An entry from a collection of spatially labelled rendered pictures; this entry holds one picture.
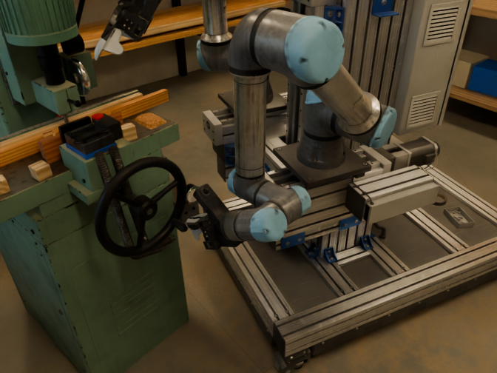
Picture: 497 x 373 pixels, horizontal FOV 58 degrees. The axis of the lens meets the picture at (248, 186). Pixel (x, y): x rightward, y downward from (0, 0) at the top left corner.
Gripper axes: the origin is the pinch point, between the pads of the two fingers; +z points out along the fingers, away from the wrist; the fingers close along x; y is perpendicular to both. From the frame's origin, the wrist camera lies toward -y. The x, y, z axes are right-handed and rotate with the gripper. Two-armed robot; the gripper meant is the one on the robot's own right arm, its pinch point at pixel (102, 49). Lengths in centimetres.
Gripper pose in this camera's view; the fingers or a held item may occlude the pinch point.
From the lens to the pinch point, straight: 127.2
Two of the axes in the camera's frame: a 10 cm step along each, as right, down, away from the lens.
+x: 0.5, -5.6, 8.2
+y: 8.3, 4.9, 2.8
